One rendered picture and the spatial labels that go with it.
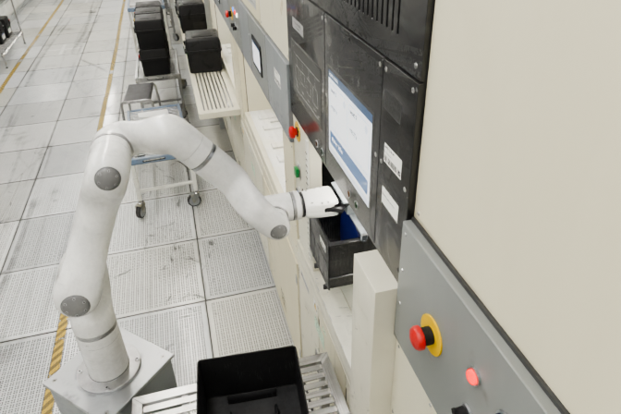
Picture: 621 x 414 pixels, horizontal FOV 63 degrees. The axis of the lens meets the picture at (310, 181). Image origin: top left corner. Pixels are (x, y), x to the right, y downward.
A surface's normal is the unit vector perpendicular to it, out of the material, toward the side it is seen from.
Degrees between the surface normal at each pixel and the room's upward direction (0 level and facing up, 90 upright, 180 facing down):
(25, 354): 0
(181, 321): 0
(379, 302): 90
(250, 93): 90
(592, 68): 90
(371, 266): 0
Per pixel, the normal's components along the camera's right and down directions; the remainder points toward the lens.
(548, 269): -0.96, 0.15
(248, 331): -0.02, -0.86
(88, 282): 0.55, 0.06
